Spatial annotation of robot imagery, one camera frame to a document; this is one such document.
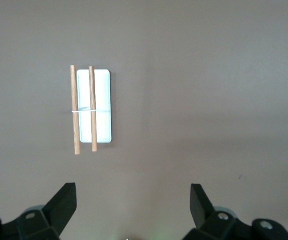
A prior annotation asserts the white towel rack base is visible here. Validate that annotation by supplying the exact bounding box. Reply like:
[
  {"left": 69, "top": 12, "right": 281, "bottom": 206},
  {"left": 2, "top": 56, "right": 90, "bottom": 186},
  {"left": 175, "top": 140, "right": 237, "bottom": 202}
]
[{"left": 76, "top": 69, "right": 113, "bottom": 144}]

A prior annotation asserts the brown table cover sheet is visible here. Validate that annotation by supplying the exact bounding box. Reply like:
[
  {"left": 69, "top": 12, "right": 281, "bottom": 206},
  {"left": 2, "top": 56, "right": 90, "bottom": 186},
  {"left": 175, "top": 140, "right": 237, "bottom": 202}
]
[{"left": 0, "top": 0, "right": 288, "bottom": 240}]

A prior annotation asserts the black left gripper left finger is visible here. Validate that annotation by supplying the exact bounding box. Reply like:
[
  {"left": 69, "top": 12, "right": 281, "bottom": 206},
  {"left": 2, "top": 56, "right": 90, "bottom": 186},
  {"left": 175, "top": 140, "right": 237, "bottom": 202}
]
[{"left": 0, "top": 182, "right": 78, "bottom": 240}]

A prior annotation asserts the wooden towel rack rod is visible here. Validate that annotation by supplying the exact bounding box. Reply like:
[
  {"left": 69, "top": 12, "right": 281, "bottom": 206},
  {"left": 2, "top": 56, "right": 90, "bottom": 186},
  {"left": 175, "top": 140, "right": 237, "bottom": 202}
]
[
  {"left": 70, "top": 65, "right": 81, "bottom": 156},
  {"left": 88, "top": 65, "right": 98, "bottom": 152}
]

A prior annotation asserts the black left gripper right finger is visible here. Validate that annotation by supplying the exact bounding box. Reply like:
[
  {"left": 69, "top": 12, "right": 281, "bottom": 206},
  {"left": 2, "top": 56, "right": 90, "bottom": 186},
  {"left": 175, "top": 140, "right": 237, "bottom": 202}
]
[{"left": 182, "top": 183, "right": 288, "bottom": 240}]

